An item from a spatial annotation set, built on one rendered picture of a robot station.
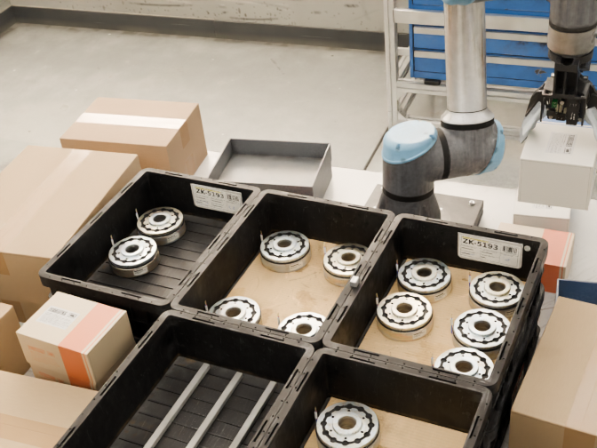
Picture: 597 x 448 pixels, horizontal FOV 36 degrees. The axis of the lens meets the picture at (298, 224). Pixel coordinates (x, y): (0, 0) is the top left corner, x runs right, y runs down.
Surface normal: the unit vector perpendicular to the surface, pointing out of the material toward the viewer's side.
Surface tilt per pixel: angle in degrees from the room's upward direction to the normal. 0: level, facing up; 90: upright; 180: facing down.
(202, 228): 0
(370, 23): 90
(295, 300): 0
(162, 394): 0
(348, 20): 90
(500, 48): 90
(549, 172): 90
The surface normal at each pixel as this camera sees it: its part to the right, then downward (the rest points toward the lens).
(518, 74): -0.36, 0.58
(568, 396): -0.10, -0.80
